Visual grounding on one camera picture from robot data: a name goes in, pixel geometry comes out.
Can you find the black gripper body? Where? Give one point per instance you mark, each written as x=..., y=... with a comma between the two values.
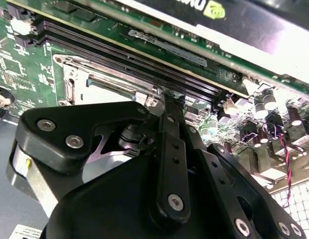
x=107, y=204

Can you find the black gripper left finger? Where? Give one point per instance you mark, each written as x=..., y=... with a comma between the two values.
x=57, y=132

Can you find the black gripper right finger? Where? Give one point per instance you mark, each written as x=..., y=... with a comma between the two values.
x=219, y=189

